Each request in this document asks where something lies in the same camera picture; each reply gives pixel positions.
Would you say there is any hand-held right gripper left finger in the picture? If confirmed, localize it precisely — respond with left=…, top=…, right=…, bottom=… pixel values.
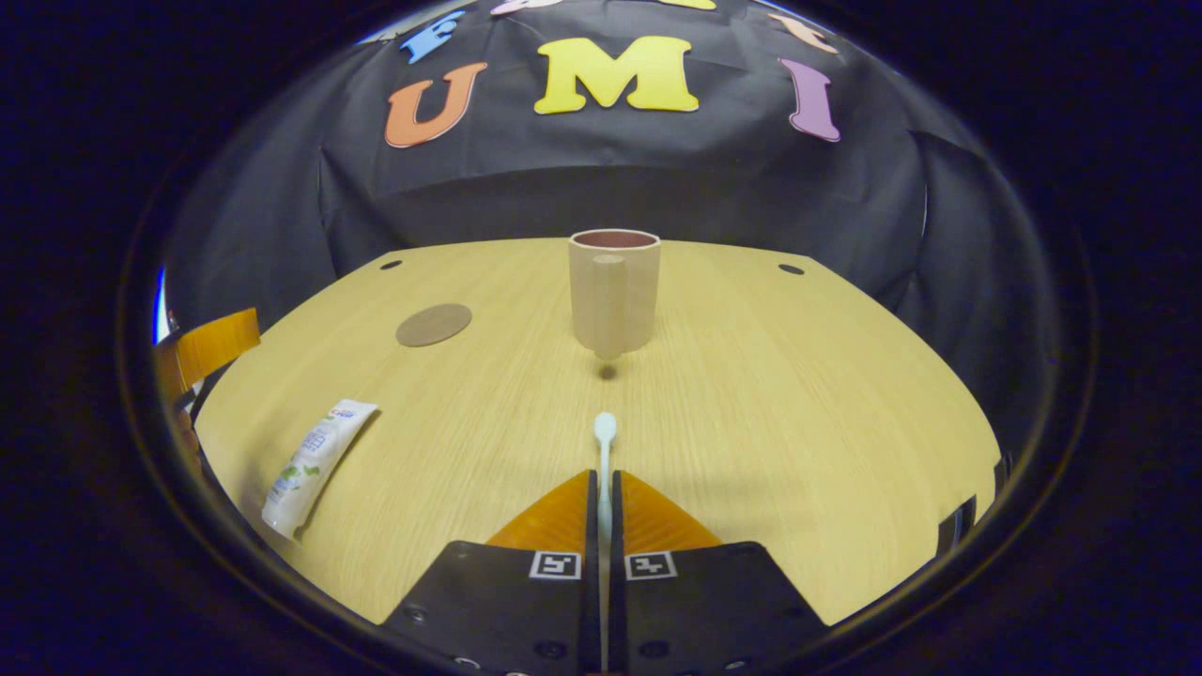
left=380, top=469, right=602, bottom=676

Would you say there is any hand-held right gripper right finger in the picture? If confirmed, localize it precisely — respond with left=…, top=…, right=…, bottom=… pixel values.
left=610, top=469, right=832, bottom=676

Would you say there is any white toothpaste tube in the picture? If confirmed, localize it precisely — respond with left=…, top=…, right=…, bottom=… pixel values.
left=261, top=399, right=379, bottom=541

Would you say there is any pale green toothbrush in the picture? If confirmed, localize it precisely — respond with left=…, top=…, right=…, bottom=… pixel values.
left=593, top=411, right=620, bottom=544

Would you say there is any round brown coaster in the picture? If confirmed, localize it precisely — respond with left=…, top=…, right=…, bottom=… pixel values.
left=395, top=302, right=473, bottom=348

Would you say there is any beige cup with brown inside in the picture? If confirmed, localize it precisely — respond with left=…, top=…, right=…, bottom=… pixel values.
left=568, top=228, right=662, bottom=362

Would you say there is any wooden desktop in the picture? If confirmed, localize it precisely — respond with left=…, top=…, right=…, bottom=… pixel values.
left=193, top=237, right=1004, bottom=628

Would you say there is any black backdrop cloth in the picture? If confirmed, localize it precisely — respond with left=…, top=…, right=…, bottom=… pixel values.
left=160, top=0, right=1062, bottom=452

